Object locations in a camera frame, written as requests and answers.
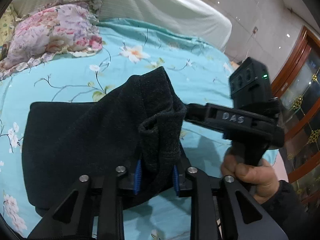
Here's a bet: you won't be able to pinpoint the blue floral bedsheet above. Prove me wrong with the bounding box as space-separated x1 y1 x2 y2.
0 17 278 240

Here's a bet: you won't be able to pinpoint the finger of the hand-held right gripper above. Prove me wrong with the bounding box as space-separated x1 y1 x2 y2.
184 117 227 139
186 103 209 120

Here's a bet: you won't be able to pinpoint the pink floral pillow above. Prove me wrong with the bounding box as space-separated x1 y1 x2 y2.
0 0 104 80

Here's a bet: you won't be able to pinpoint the person's right hand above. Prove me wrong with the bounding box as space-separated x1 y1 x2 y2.
221 152 281 205

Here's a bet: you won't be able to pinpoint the wooden glass door cabinet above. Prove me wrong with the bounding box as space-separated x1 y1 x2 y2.
271 25 320 205

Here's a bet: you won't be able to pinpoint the person's right forearm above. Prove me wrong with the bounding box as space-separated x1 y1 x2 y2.
260 180 320 240

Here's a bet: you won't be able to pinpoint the white striped headboard cover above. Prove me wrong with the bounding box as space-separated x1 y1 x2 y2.
12 0 233 55

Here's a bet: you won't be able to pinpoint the yellow printed pillow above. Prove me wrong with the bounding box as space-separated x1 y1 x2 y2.
0 4 15 53

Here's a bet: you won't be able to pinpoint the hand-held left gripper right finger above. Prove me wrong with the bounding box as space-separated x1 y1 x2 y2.
172 152 288 240

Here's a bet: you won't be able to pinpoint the black pants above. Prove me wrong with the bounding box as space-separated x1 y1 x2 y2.
21 66 187 217

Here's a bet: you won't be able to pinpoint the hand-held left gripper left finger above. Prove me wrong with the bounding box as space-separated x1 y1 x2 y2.
27 159 143 240

